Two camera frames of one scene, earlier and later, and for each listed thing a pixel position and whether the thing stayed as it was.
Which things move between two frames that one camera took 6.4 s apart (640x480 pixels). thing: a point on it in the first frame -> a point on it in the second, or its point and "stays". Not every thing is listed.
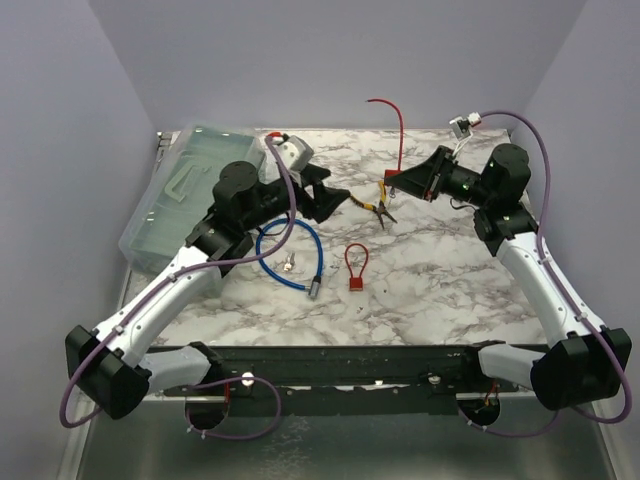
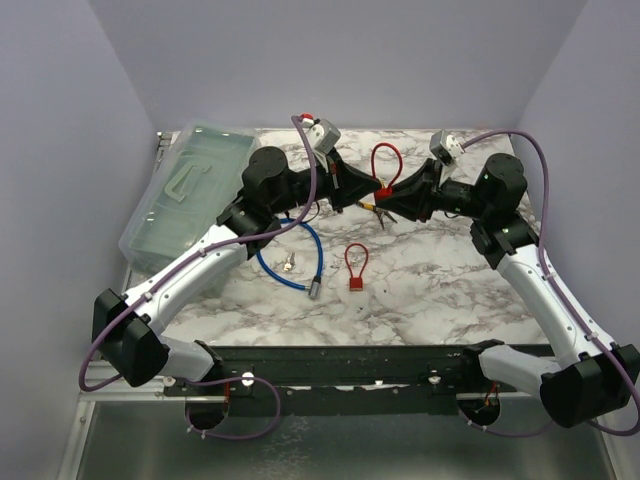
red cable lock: [355, 282] stays
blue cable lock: [315, 284] stays
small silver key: [291, 259] stays
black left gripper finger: [325, 201] -> [356, 185]
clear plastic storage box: [182, 191] stays
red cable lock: [391, 174] -> [385, 192]
